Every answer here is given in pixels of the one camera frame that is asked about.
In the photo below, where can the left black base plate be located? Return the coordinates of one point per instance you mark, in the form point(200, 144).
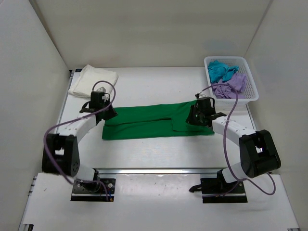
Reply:
point(94, 192)

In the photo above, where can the lilac t-shirt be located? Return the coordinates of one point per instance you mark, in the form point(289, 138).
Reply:
point(229, 89)

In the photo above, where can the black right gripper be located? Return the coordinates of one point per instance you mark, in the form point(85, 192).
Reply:
point(190, 120)

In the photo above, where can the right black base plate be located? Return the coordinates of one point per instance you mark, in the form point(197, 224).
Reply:
point(215, 191)

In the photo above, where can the folded white t-shirt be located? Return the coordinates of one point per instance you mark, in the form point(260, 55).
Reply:
point(90, 75)

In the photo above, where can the green t-shirt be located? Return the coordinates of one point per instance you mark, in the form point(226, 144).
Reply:
point(153, 121)

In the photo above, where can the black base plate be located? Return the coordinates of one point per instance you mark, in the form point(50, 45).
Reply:
point(215, 191)
point(94, 192)

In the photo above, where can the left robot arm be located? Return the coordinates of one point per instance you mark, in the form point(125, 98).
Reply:
point(61, 153)

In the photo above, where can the teal t-shirt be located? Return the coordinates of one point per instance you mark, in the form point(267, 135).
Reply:
point(219, 71)

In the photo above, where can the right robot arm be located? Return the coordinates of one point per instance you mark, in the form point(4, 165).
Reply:
point(258, 153)

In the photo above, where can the white plastic basket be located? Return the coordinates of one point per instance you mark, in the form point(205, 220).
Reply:
point(251, 93)

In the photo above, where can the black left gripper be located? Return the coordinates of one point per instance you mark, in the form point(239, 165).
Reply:
point(113, 113)

